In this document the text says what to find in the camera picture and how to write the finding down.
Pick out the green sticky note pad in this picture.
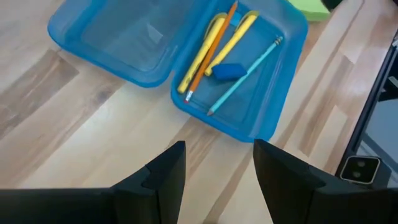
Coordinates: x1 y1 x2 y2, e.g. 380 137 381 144
287 0 331 22

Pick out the yellow pencil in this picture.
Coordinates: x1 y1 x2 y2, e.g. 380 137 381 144
177 12 228 95
204 10 261 77

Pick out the teal pencil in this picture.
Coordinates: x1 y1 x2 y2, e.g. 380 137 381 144
206 35 284 116

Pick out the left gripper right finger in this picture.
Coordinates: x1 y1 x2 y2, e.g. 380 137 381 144
252 138 398 224

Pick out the blue translucent plastic pencil box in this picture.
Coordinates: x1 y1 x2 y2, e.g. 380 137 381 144
47 0 309 143

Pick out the orange wooden pencil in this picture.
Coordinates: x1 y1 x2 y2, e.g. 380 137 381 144
183 0 239 105

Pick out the blue eraser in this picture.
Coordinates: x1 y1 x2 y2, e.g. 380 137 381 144
211 62 248 82

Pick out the small silver-framed camera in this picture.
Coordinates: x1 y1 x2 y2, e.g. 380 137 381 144
340 155 382 186

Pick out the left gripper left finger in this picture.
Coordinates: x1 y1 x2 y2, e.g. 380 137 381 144
0 140 187 224

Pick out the black table edge rail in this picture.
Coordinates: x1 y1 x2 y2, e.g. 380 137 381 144
335 29 398 187

